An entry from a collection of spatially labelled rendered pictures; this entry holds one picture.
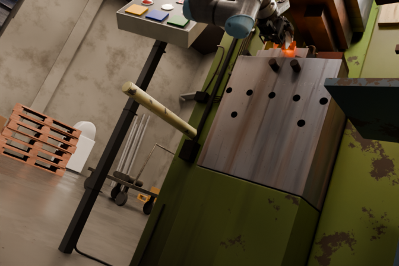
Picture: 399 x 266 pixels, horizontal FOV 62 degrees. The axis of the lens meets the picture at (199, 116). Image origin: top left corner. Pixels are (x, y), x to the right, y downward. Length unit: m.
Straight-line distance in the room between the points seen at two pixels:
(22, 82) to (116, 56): 2.51
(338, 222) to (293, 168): 0.24
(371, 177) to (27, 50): 8.69
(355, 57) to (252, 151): 0.89
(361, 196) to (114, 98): 8.75
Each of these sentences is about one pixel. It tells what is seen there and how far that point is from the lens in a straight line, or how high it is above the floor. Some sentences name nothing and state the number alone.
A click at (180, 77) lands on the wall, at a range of 10.51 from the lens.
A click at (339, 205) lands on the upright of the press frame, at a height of 0.51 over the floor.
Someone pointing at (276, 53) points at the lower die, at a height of 0.96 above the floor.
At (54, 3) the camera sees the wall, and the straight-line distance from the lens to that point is 9.64.
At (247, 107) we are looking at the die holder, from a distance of 1.14.
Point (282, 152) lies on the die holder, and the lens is 1.03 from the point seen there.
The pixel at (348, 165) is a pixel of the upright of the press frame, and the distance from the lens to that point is 1.19.
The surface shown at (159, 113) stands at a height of 0.61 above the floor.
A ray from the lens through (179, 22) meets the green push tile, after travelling 1.41.
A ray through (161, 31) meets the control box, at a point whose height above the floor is 0.94.
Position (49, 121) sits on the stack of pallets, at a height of 0.70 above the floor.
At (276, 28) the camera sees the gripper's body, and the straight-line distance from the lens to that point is 1.14.
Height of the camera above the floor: 0.34
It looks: 14 degrees up
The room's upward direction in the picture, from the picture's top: 22 degrees clockwise
